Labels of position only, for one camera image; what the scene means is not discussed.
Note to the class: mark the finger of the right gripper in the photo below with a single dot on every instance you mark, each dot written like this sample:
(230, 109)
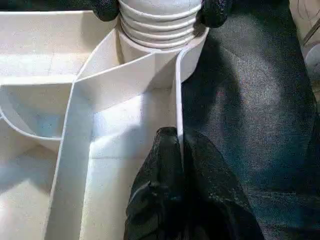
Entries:
(106, 10)
(213, 12)

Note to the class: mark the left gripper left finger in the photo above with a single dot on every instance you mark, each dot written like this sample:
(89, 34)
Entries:
(160, 187)

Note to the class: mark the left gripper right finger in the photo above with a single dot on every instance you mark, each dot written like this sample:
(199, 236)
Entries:
(212, 200)

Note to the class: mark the white plastic table leg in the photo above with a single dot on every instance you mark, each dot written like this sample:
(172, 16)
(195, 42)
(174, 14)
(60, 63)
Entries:
(160, 25)

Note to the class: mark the white plastic table top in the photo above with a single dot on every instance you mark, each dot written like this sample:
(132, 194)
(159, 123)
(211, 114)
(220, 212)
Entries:
(37, 50)

